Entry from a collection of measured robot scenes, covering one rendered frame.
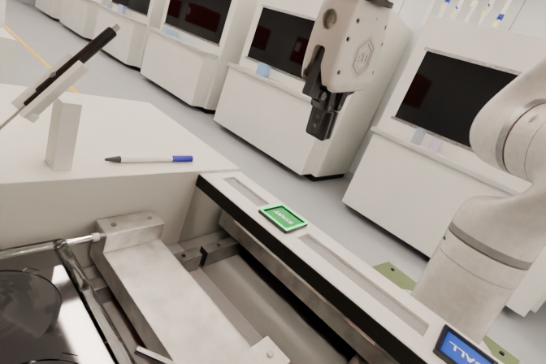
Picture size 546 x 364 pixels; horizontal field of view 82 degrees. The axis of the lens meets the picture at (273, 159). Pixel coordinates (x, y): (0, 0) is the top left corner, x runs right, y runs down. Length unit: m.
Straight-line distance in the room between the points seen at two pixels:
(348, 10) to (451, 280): 0.44
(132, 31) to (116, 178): 6.31
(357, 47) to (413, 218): 2.77
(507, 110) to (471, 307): 0.31
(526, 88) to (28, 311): 0.67
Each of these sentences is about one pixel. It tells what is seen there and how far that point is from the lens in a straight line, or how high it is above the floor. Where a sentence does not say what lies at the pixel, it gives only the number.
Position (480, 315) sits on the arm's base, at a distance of 0.62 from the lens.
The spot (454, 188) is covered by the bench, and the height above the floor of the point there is 0.71.
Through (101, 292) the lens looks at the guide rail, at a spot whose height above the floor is 0.84.
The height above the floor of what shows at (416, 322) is 0.96.
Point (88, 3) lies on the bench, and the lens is 8.76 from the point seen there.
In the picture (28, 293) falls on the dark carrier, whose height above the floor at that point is 0.90.
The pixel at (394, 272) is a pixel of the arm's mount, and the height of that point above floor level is 0.82.
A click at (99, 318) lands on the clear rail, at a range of 0.36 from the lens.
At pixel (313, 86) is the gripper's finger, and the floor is 1.16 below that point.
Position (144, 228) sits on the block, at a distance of 0.46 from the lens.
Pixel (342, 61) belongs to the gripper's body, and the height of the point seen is 1.19.
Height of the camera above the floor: 1.17
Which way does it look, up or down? 17 degrees down
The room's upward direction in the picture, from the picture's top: 21 degrees clockwise
